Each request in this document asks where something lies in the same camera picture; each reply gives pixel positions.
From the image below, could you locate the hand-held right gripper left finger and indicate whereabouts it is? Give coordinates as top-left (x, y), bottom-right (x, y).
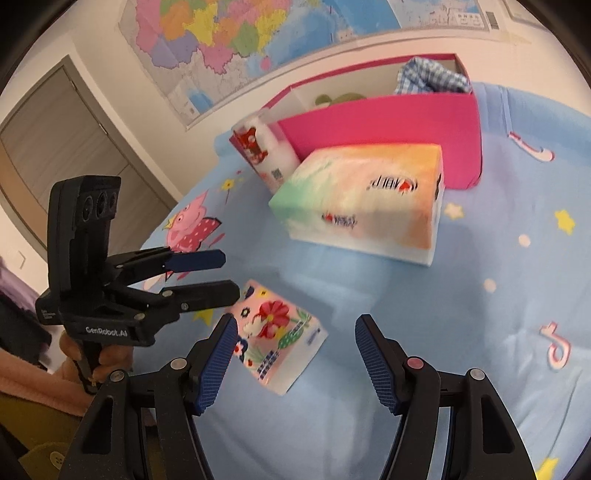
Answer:
top-left (58, 315), bottom-right (241, 480)

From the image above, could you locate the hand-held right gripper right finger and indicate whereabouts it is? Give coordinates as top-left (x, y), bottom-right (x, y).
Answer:
top-left (355, 314), bottom-right (539, 480)

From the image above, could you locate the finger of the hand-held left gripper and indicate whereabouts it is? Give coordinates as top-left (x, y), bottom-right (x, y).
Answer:
top-left (131, 279), bottom-right (242, 326)
top-left (106, 247), bottom-right (227, 287)

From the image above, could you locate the small floral tissue pack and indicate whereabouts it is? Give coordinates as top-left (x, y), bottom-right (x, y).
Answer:
top-left (225, 279), bottom-right (329, 395)

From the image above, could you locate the green frog plush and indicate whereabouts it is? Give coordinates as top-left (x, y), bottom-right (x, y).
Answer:
top-left (314, 92), bottom-right (368, 109)

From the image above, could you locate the pink cardboard box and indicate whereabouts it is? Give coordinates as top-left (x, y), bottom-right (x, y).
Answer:
top-left (229, 53), bottom-right (485, 191)

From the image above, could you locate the blue checked cloth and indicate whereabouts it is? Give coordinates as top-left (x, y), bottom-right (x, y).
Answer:
top-left (393, 56), bottom-right (472, 95)

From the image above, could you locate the person's left forearm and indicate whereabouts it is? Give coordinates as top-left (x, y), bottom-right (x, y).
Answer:
top-left (0, 346), bottom-right (93, 416)

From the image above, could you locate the person's left hand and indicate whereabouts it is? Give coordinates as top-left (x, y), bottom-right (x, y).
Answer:
top-left (59, 330), bottom-right (136, 386)

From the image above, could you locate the dark clothes pile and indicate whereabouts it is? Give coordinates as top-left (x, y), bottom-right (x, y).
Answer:
top-left (0, 258), bottom-right (52, 370)

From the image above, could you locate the grey door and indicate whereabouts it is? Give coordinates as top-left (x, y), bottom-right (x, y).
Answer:
top-left (0, 55), bottom-right (178, 259)

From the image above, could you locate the white bottle red label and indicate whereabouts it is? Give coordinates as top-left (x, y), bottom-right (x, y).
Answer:
top-left (231, 113), bottom-right (301, 195)

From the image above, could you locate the large pastel tissue pack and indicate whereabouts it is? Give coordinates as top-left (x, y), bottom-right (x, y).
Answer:
top-left (269, 143), bottom-right (445, 268)

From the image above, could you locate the olive garment with button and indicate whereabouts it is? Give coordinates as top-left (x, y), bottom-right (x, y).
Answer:
top-left (0, 394), bottom-right (93, 480)

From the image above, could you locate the colourful wall map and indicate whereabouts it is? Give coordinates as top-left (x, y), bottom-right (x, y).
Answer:
top-left (117, 0), bottom-right (506, 132)

